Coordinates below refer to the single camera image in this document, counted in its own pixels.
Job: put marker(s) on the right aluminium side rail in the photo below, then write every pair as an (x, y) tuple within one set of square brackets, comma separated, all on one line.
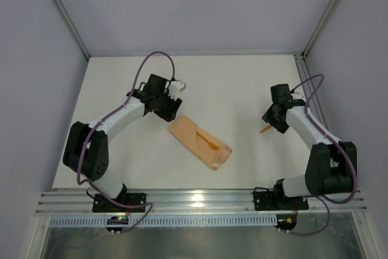
[(309, 89)]

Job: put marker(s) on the orange plastic knife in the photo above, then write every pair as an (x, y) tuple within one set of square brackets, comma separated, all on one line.
[(210, 144)]

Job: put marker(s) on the aluminium front rail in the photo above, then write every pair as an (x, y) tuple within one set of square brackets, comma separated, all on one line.
[(165, 201)]

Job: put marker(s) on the right aluminium corner post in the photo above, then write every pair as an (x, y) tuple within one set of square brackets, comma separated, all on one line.
[(320, 26)]

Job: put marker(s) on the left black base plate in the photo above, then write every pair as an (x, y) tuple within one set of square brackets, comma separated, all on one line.
[(102, 205)]

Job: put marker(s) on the peach satin napkin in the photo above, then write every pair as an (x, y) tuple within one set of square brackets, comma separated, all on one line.
[(184, 130)]

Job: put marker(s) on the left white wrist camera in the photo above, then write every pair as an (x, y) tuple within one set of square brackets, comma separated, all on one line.
[(176, 88)]

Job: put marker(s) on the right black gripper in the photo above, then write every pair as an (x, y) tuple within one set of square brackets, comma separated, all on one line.
[(275, 116)]

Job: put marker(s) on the right controller board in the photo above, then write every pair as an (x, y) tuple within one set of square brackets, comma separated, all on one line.
[(285, 223)]

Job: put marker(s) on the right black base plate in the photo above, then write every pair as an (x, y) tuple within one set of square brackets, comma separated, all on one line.
[(267, 199)]

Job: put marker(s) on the controller board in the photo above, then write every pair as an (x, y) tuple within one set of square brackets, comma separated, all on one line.
[(285, 223), (116, 224)]

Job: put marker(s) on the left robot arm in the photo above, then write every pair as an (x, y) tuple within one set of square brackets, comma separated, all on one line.
[(87, 148)]

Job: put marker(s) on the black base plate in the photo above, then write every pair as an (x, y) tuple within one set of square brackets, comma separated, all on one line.
[(267, 199), (102, 205)]

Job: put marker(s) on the orange plastic fork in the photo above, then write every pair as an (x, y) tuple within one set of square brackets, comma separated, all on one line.
[(266, 129)]

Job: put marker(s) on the left aluminium corner post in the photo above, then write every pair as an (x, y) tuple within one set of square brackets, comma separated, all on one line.
[(68, 21)]

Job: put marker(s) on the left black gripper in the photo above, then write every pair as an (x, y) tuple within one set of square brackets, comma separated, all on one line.
[(169, 106)]

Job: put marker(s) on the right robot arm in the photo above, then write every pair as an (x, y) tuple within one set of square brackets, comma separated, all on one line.
[(331, 168)]

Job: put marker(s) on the slotted grey cable duct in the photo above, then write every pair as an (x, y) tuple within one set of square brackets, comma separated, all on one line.
[(169, 220)]

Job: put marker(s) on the aluminium corner post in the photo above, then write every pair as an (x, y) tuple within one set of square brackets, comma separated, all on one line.
[(68, 21), (320, 26)]

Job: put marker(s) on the left controller board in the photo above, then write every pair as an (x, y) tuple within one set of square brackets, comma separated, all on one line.
[(116, 224)]

